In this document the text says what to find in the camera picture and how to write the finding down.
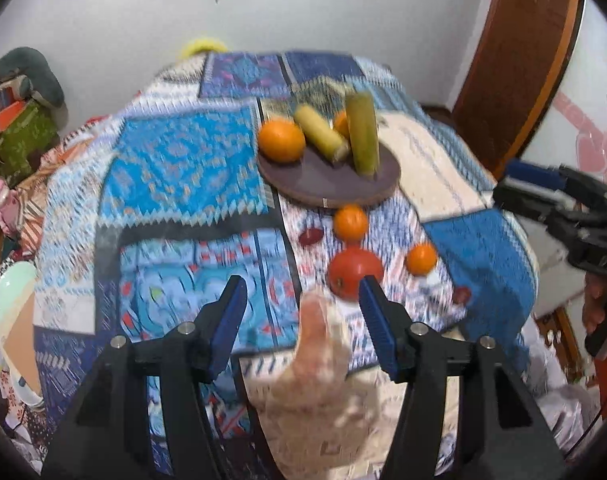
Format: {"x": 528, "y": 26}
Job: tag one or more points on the large orange with sticker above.
{"x": 340, "y": 124}

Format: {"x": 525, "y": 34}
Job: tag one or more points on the small tangerine front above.
{"x": 421, "y": 259}

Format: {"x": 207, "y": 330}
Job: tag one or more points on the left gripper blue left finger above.
{"x": 105, "y": 432}

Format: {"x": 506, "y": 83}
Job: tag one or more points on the grey green plush pillow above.
{"x": 26, "y": 72}

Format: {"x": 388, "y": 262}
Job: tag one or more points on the yellow curved foam object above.
{"x": 202, "y": 45}

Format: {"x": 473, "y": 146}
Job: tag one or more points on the red tomato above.
{"x": 347, "y": 268}

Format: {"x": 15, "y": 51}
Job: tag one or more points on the yellow sugarcane piece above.
{"x": 331, "y": 144}

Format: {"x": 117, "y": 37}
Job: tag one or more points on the brown wooden door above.
{"x": 519, "y": 63}

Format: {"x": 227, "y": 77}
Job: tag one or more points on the pink plush toy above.
{"x": 9, "y": 209}

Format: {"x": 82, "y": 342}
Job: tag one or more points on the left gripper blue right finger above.
{"x": 501, "y": 433}

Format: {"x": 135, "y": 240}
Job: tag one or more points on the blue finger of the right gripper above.
{"x": 535, "y": 207}
{"x": 538, "y": 176}

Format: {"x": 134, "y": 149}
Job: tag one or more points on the purple round plate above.
{"x": 314, "y": 182}

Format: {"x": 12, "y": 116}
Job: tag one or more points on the dark red jujube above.
{"x": 311, "y": 236}
{"x": 461, "y": 295}

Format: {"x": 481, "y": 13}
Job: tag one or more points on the small tangerine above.
{"x": 350, "y": 224}
{"x": 421, "y": 259}

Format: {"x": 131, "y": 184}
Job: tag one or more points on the large orange without sticker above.
{"x": 281, "y": 141}

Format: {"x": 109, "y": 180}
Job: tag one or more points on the red gift boxes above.
{"x": 3, "y": 105}

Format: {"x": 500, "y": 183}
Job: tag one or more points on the green sugarcane piece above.
{"x": 363, "y": 133}

